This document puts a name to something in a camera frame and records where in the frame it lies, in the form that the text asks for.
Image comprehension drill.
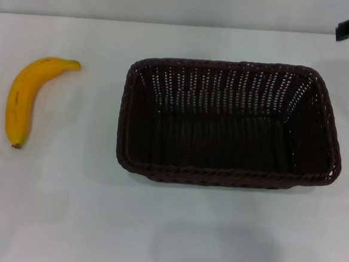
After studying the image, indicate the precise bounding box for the yellow banana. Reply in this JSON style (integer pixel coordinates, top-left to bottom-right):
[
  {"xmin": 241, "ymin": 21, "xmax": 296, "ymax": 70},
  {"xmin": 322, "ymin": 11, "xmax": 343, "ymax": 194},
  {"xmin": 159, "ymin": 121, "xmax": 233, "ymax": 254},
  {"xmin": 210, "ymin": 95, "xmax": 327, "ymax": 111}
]
[{"xmin": 2, "ymin": 54, "xmax": 83, "ymax": 154}]

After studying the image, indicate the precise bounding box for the dark brown woven basket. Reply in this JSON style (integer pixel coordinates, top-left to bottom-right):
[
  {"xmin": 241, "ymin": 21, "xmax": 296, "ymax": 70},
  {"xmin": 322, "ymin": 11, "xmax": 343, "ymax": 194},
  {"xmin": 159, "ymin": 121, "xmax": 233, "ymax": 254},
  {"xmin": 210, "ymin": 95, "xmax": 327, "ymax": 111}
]
[{"xmin": 112, "ymin": 52, "xmax": 349, "ymax": 196}]

